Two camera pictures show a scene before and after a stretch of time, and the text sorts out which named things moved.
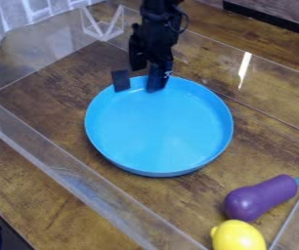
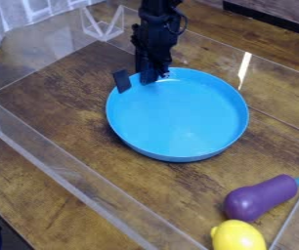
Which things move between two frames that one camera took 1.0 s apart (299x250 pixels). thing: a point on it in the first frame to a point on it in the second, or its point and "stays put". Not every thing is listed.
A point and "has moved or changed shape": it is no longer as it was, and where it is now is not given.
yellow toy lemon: [235, 234] stays put
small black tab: [122, 80] stays put
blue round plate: [164, 133] has moved or changed shape
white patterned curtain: [4, 16] stays put
